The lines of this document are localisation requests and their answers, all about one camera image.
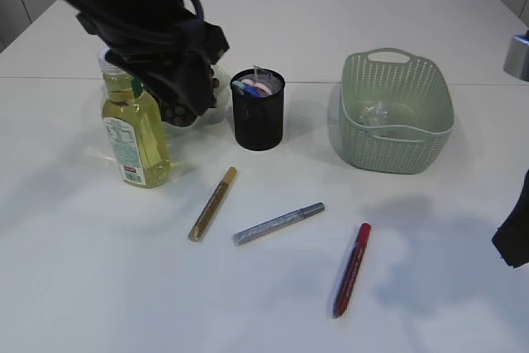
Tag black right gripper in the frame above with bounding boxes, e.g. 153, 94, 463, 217
492, 174, 529, 268

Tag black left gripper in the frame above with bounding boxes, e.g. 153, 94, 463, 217
66, 0, 229, 116

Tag purple grape bunch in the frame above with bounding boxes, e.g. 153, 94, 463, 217
159, 66, 221, 127

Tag blue scissors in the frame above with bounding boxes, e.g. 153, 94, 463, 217
231, 81, 261, 98

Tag yellow tea bottle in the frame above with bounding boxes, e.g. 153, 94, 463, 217
98, 48, 171, 188

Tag pink scissors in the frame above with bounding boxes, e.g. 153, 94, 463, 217
241, 79, 273, 98

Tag gold marker pen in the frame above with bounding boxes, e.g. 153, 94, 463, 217
188, 167, 237, 242

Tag red marker pen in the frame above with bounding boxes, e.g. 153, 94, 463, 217
332, 223, 371, 318

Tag clear plastic sheet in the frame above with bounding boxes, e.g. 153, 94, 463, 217
359, 102, 410, 139

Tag silver marker pen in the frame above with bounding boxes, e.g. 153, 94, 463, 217
231, 202, 326, 246

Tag green wavy glass plate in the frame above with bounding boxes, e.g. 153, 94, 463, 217
162, 65, 231, 136

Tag black mesh pen cup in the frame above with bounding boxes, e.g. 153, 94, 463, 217
230, 68, 285, 151

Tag green woven plastic basket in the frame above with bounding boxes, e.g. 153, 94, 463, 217
338, 48, 455, 174

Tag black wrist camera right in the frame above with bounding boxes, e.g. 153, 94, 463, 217
503, 31, 529, 82

